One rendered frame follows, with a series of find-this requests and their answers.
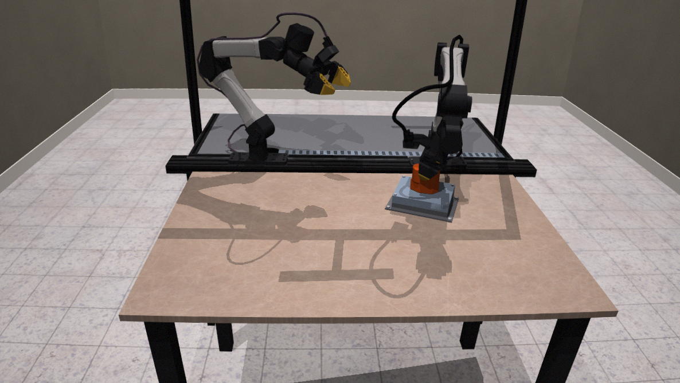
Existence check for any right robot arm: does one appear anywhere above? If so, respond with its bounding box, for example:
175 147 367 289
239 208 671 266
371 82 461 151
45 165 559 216
199 23 339 165

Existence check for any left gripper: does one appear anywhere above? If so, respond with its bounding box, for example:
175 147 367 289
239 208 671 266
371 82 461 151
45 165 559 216
419 131 448 181

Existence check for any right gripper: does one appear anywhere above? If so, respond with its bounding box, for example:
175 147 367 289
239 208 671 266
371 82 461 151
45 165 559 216
298 56 351 95

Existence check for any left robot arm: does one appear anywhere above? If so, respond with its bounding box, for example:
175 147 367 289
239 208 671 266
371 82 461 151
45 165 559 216
402 42 472 167

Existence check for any light blue flat plate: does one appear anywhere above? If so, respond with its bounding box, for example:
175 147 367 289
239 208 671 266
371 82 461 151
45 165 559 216
392 176 455 213

